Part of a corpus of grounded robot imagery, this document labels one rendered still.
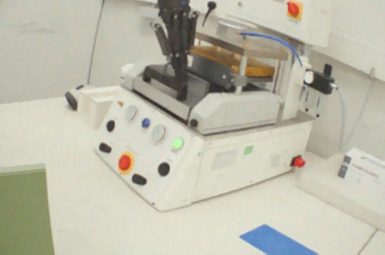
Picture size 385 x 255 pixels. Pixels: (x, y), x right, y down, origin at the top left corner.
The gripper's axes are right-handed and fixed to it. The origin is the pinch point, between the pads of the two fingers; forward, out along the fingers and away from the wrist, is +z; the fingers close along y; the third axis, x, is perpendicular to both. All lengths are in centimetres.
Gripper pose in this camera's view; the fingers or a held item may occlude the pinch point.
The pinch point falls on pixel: (180, 67)
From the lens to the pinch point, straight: 96.5
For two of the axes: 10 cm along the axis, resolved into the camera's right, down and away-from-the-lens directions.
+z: 0.8, 8.5, 5.1
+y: -7.7, 3.8, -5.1
